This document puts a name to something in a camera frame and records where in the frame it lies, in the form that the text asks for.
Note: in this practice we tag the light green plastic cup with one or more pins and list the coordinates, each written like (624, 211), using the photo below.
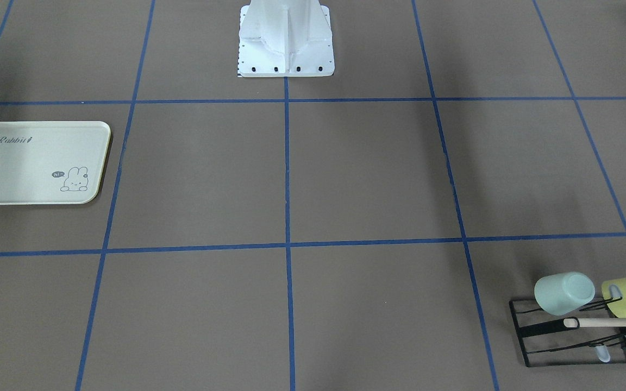
(562, 293)

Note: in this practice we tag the cream rabbit print tray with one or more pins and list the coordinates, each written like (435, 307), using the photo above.
(52, 162)

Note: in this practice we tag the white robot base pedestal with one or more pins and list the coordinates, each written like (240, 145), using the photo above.
(285, 39)

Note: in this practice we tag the black wire cup rack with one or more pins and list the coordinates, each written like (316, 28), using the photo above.
(543, 341)

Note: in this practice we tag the wooden rack handle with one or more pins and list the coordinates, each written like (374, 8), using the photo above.
(575, 323)

